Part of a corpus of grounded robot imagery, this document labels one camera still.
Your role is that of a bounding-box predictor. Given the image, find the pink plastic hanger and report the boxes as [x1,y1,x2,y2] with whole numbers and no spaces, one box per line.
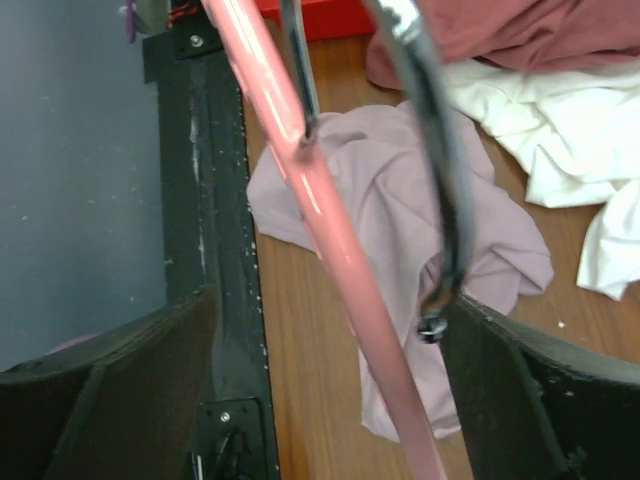
[204,1,474,479]

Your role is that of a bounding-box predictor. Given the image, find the red plastic tray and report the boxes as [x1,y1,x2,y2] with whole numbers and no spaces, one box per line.
[257,0,376,44]

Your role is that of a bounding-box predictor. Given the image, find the mauve tank top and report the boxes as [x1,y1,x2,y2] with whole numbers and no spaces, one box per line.
[247,99,555,444]

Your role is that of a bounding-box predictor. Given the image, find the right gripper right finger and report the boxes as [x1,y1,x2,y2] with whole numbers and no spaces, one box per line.
[439,296,639,480]

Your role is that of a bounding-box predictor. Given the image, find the white tank top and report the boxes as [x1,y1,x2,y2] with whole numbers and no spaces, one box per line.
[444,60,639,300]

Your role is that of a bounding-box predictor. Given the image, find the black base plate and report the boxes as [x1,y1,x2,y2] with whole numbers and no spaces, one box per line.
[143,33,280,479]

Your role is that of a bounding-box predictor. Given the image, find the red tank top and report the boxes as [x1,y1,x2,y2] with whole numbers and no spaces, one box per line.
[364,0,640,91]

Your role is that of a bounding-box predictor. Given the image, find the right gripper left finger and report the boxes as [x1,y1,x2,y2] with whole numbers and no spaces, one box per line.
[1,287,218,479]

